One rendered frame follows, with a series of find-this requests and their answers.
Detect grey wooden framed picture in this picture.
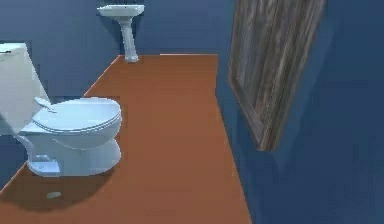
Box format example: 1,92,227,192
227,0,327,153

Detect white toilet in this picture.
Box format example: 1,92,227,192
0,42,123,178

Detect white pedestal sink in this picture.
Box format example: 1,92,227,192
96,4,146,64

